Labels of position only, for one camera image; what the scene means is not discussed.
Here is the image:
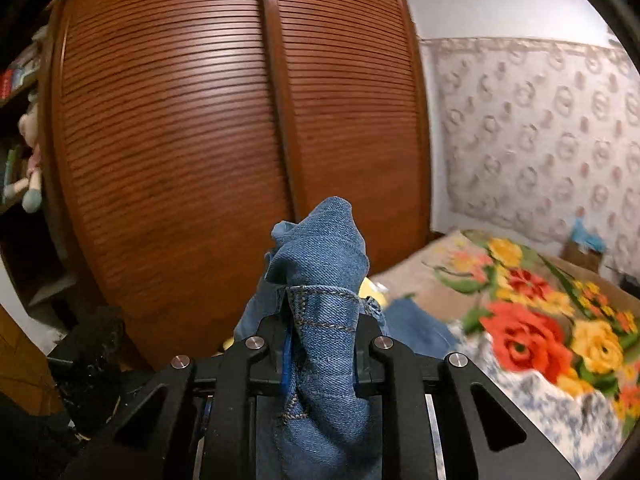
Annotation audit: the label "patterned sheer wall curtain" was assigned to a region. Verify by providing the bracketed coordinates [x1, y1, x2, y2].
[422, 38, 639, 276]

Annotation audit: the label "floral colourful blanket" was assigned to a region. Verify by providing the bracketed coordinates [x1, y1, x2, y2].
[372, 230, 639, 437]

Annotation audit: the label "blue denim jeans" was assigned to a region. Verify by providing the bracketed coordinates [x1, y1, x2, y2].
[234, 197, 457, 479]

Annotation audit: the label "yellow Pikachu plush toy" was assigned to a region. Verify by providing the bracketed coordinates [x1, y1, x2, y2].
[358, 278, 388, 311]

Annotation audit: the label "cardboard box with blue cloth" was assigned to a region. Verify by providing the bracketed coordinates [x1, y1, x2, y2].
[561, 218, 606, 273]

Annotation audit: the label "brown louvered wardrobe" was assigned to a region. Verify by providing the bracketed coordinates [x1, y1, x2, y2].
[41, 0, 431, 367]

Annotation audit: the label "blue white floral quilt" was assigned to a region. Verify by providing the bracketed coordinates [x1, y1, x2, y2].
[447, 321, 634, 479]

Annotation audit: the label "stuffed doll on shelf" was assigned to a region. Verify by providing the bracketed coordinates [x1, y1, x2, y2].
[2, 90, 42, 214]

